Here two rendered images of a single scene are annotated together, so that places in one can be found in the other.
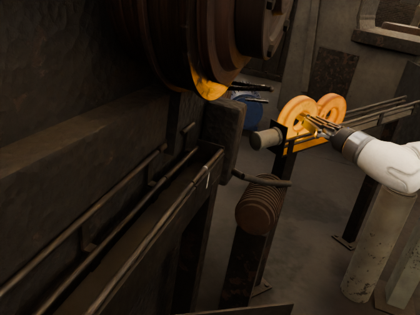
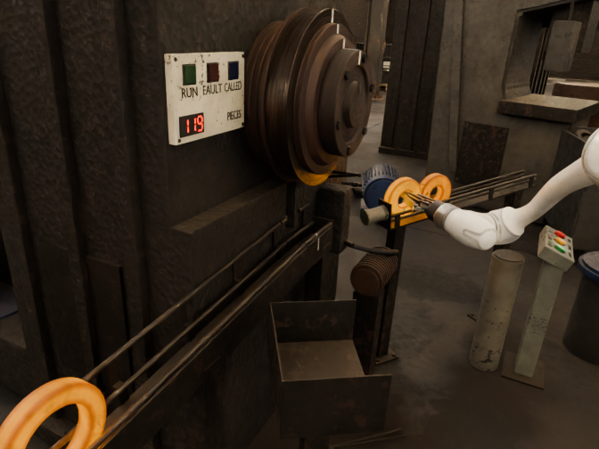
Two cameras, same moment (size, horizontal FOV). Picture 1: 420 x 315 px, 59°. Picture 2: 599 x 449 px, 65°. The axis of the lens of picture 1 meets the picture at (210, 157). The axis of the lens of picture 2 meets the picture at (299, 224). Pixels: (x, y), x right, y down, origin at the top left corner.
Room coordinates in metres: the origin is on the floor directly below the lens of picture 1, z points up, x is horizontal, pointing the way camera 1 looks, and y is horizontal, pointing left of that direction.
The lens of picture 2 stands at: (-0.59, -0.17, 1.30)
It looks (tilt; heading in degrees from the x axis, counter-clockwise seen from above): 22 degrees down; 10
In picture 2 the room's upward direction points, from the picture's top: 3 degrees clockwise
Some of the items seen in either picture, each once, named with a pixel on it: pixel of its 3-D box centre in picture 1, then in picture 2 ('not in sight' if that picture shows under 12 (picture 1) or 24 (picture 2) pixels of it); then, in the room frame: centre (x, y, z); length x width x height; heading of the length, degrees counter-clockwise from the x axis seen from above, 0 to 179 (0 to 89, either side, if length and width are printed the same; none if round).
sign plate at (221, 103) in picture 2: not in sight; (209, 94); (0.45, 0.23, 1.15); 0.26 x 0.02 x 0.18; 164
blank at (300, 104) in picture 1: (297, 119); (402, 197); (1.16, -0.26, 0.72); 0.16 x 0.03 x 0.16; 129
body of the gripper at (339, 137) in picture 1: (338, 136); (432, 208); (1.04, -0.36, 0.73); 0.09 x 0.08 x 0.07; 39
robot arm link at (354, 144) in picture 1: (359, 147); (447, 216); (0.98, -0.41, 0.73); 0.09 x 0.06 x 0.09; 129
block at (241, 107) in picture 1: (219, 140); (332, 217); (0.98, -0.02, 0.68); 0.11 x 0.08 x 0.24; 74
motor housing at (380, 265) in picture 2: (249, 250); (369, 315); (1.03, -0.19, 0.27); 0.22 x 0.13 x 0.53; 164
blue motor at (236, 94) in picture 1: (242, 103); (381, 187); (3.03, -0.19, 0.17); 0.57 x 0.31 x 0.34; 4
